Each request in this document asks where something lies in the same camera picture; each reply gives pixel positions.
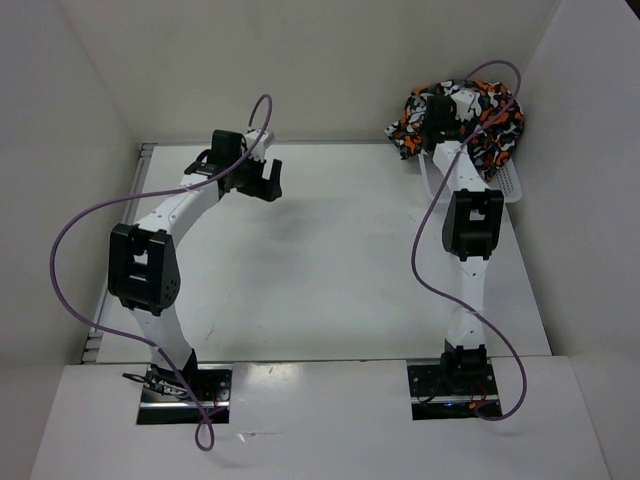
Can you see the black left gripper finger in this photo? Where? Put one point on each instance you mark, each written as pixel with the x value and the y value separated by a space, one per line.
pixel 261 189
pixel 272 185

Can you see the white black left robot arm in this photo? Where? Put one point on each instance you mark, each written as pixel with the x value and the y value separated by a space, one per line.
pixel 143 267

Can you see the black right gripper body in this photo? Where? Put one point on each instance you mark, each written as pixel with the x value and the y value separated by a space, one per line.
pixel 457 125

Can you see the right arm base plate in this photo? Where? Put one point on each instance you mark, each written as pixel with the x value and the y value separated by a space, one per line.
pixel 432 399

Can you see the white plastic basket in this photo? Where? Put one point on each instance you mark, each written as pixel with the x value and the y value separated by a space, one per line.
pixel 506 180

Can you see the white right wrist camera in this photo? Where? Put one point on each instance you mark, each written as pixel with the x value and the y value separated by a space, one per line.
pixel 467 105

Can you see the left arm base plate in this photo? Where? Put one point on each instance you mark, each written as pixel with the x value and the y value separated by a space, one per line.
pixel 167 402

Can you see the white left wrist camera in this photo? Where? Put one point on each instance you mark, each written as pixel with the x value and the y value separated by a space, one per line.
pixel 258 142

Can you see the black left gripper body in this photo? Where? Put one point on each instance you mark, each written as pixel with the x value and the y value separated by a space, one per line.
pixel 251 168

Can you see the orange camouflage shorts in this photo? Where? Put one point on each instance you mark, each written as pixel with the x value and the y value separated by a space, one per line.
pixel 494 135

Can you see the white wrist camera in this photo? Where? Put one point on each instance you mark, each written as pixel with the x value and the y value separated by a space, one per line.
pixel 258 142
pixel 467 105

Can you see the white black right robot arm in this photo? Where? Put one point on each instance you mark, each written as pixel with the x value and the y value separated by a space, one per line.
pixel 470 234

